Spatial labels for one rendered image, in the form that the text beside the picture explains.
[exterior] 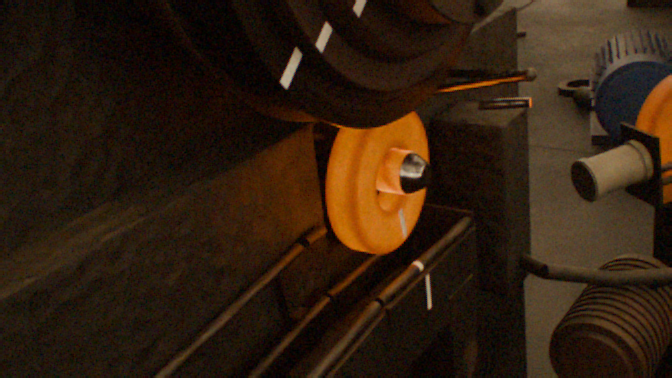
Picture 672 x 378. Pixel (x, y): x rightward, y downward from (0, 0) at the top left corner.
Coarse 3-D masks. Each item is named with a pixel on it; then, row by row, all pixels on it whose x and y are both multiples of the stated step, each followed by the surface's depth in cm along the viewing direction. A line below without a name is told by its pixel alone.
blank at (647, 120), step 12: (660, 84) 115; (648, 96) 115; (660, 96) 113; (648, 108) 114; (660, 108) 113; (648, 120) 114; (660, 120) 113; (648, 132) 114; (660, 132) 114; (660, 144) 115
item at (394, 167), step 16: (320, 144) 89; (320, 160) 88; (384, 160) 84; (400, 160) 83; (416, 160) 83; (320, 176) 89; (384, 176) 84; (400, 176) 83; (416, 176) 82; (400, 192) 84
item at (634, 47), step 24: (600, 48) 303; (624, 48) 290; (648, 48) 285; (600, 72) 288; (624, 72) 272; (648, 72) 269; (600, 96) 278; (624, 96) 274; (600, 120) 281; (624, 120) 277; (600, 144) 296
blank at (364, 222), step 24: (408, 120) 87; (336, 144) 81; (360, 144) 80; (384, 144) 83; (408, 144) 88; (336, 168) 81; (360, 168) 80; (336, 192) 81; (360, 192) 81; (384, 192) 90; (336, 216) 82; (360, 216) 81; (384, 216) 85; (408, 216) 90; (360, 240) 83; (384, 240) 86
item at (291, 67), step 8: (360, 0) 65; (360, 8) 66; (328, 32) 66; (320, 40) 65; (296, 48) 66; (320, 48) 65; (296, 56) 66; (288, 64) 65; (296, 64) 66; (288, 72) 65; (288, 80) 66
